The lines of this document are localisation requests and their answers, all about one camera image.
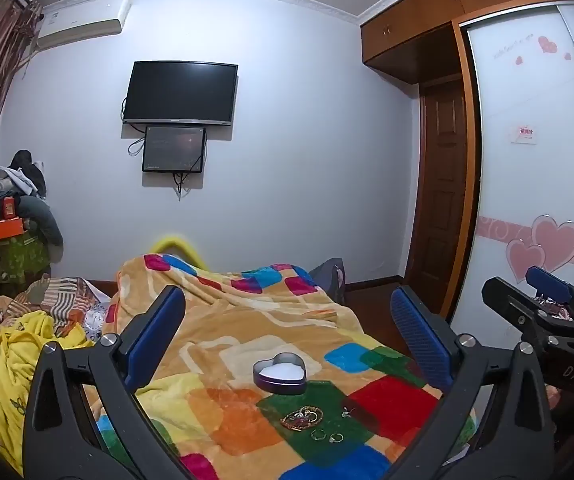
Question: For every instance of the striped brown blanket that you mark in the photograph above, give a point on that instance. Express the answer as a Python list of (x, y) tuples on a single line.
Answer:
[(62, 300)]

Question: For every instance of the large black wall television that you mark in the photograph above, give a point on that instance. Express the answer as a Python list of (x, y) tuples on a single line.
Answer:
[(181, 92)]

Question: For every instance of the brown wooden door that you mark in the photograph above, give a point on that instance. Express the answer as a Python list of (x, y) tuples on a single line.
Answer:
[(437, 195)]

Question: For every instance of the yellow printed blanket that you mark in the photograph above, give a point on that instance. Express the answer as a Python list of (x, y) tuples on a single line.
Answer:
[(2, 375)]

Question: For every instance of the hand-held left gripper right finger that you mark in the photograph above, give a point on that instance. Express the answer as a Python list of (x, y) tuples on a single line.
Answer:
[(419, 340)]

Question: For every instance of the small silver earring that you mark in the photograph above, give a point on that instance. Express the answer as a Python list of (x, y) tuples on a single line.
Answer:
[(350, 412)]

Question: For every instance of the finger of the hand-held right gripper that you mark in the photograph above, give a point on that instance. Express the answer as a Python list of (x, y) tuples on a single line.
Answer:
[(549, 282), (512, 305)]

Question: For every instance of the wooden overhead cabinet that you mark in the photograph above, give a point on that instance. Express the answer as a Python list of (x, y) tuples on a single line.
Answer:
[(417, 20)]

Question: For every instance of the green patterned cloth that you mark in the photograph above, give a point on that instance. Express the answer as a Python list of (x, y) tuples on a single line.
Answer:
[(14, 262)]

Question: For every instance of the white crumpled cloth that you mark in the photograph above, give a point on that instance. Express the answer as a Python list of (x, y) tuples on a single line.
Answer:
[(14, 180)]

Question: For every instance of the orange box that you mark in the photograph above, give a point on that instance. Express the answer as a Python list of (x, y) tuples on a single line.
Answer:
[(4, 229)]

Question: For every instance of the red box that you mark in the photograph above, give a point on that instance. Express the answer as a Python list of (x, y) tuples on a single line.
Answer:
[(9, 207)]

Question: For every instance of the small black wall monitor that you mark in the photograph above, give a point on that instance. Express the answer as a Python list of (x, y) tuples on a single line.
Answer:
[(173, 149)]

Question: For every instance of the heart-shaped metal tin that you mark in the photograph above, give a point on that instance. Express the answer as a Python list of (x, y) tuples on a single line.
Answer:
[(279, 372)]

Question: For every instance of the red and white door sticker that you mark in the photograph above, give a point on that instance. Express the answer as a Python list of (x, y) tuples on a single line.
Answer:
[(522, 134)]

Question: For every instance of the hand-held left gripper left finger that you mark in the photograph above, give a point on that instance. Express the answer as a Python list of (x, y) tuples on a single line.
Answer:
[(154, 340)]

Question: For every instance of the colourful checked fleece blanket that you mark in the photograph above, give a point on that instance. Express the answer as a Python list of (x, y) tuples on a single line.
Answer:
[(247, 320)]

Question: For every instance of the yellow curved bed rail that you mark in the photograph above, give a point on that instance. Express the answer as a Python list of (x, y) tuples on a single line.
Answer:
[(177, 247)]

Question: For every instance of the dark grey bag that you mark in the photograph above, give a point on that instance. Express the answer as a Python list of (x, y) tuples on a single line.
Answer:
[(329, 277)]

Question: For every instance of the white air conditioner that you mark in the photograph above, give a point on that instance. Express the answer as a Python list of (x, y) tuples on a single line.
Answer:
[(81, 22)]

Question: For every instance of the dark jacket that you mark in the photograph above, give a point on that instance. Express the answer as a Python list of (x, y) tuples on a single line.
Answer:
[(29, 170)]

